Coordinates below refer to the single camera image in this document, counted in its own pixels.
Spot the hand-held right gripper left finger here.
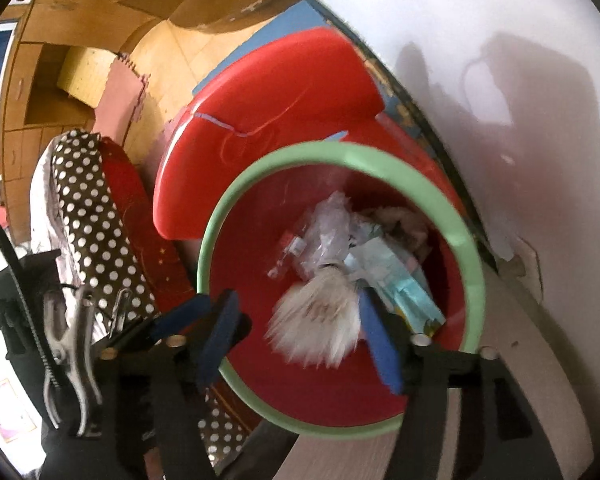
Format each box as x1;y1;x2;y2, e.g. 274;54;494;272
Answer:
40;289;254;480

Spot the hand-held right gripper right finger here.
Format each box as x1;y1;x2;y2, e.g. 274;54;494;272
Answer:
357;290;563;480

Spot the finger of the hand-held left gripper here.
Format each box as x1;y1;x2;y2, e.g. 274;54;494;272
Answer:
101;295;214;357

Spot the red bin green rim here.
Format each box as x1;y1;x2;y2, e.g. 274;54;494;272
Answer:
197;141;486;439

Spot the teal yellow wet wipes pack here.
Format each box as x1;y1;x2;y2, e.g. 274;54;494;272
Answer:
344;236;447;337

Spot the white feather shuttlecock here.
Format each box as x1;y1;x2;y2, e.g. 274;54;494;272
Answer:
264;271;364;369

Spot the clear plastic bag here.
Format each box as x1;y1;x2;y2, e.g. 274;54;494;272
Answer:
266;191;362;282

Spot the metal spring clip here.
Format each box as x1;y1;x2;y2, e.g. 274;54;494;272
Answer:
42;291;104;437
107;287;134;342

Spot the pink printed paper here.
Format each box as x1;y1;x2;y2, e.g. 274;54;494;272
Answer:
0;376;37;444

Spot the pink foam mat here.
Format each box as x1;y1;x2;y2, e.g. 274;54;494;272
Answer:
91;51;152;137

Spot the red plastic stool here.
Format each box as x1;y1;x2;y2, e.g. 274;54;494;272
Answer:
152;27;387;242

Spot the wooden cabinet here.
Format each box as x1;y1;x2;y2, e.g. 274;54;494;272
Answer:
0;0;307;232

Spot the black cable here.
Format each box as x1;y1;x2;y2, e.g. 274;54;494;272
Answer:
0;204;64;392

